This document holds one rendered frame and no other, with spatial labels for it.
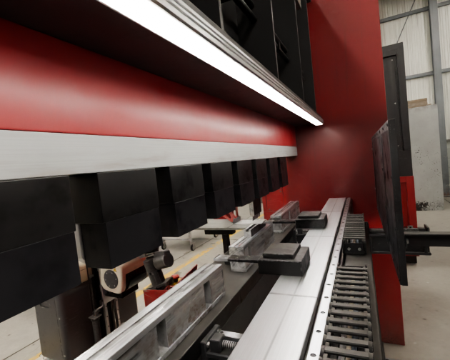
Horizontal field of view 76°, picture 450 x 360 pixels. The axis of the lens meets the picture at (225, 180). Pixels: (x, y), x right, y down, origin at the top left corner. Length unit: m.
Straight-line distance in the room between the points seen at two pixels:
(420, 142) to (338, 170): 4.58
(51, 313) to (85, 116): 1.52
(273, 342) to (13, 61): 0.54
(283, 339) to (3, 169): 0.46
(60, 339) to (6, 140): 1.59
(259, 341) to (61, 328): 1.50
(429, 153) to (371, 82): 4.59
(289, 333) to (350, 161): 1.61
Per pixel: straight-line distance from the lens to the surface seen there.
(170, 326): 0.73
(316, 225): 1.19
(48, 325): 1.99
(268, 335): 0.54
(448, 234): 0.91
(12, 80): 0.47
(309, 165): 2.07
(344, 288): 0.57
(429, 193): 6.63
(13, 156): 0.45
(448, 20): 8.89
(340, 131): 2.05
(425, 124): 6.57
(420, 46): 8.66
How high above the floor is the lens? 1.27
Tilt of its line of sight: 3 degrees down
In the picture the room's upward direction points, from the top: 6 degrees counter-clockwise
